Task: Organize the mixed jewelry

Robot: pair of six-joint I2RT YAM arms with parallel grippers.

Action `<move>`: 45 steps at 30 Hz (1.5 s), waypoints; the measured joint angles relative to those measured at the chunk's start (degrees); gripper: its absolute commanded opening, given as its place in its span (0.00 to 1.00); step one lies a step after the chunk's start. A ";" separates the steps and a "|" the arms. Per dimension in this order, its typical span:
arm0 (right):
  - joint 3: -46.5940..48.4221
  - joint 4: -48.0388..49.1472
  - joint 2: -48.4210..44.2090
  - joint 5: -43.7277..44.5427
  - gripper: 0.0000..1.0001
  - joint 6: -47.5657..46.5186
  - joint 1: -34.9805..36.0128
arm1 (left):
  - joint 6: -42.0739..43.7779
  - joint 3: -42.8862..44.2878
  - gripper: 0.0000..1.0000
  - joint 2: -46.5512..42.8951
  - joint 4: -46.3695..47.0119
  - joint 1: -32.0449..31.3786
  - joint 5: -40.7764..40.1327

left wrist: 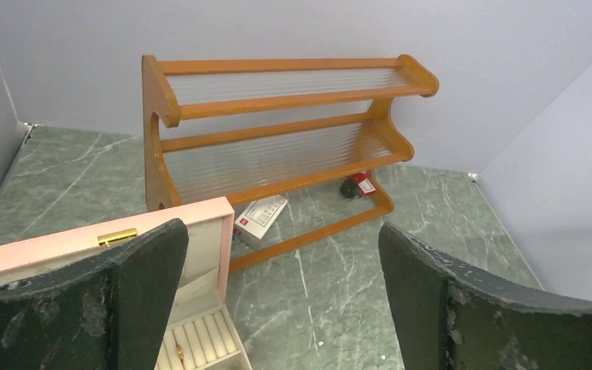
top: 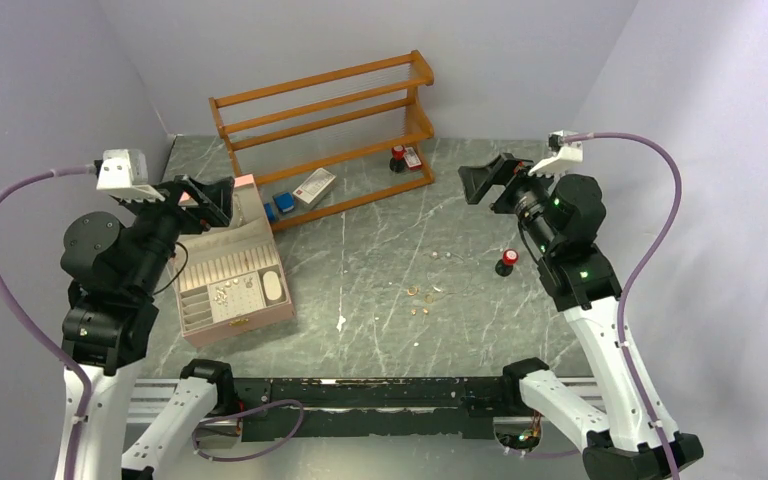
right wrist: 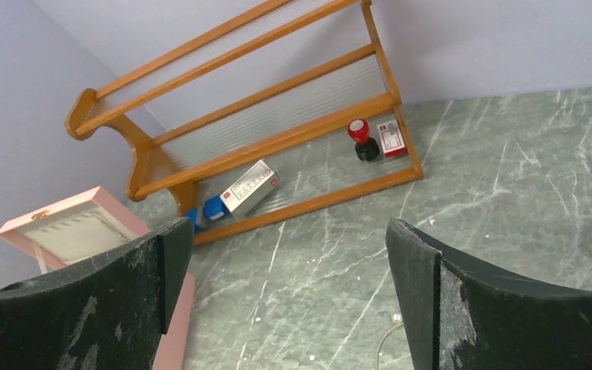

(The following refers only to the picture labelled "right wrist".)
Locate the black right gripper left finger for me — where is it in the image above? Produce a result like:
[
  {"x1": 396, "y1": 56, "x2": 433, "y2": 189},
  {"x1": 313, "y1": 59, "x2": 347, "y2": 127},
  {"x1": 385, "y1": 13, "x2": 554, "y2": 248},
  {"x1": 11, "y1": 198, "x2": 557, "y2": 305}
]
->
[{"x1": 0, "y1": 217, "x2": 193, "y2": 369}]

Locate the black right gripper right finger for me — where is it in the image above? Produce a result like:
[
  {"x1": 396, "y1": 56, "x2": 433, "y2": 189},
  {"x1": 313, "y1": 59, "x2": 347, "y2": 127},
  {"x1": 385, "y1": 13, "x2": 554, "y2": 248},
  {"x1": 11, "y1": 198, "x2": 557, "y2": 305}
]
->
[{"x1": 385, "y1": 219, "x2": 592, "y2": 369}]

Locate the pink jewelry box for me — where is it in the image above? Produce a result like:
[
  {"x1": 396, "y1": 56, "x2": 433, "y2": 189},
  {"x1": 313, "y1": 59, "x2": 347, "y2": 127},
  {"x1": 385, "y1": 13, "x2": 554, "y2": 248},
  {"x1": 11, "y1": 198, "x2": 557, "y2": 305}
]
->
[{"x1": 0, "y1": 187, "x2": 196, "y2": 369}]

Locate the blue stamp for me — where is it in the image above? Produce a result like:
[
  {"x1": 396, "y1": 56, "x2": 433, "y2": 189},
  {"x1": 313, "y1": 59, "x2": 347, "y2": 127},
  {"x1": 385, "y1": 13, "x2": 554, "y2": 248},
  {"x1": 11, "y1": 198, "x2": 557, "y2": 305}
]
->
[{"x1": 184, "y1": 196, "x2": 229, "y2": 233}]

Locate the red white small box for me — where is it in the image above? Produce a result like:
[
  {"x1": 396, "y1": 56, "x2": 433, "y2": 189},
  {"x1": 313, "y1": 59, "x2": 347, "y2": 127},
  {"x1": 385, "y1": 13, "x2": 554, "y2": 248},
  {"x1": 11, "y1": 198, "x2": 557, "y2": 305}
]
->
[{"x1": 376, "y1": 119, "x2": 408, "y2": 158}]

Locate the red black stamp on shelf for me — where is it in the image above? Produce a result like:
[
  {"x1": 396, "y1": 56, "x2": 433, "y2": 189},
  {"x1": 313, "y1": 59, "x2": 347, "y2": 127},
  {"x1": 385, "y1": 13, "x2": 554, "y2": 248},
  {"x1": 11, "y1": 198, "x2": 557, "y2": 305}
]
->
[{"x1": 347, "y1": 119, "x2": 380, "y2": 162}]

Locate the white grey carton box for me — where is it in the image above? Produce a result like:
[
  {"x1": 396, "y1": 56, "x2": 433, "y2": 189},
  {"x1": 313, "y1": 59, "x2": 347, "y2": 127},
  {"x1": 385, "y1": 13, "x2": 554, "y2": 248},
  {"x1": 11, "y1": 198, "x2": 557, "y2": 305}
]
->
[{"x1": 220, "y1": 160, "x2": 280, "y2": 219}]

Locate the wooden shelf rack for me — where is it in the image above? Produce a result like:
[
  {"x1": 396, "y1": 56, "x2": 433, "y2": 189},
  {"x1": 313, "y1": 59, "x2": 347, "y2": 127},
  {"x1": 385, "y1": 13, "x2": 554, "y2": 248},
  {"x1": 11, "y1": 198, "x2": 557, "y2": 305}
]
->
[{"x1": 65, "y1": 1, "x2": 424, "y2": 244}]

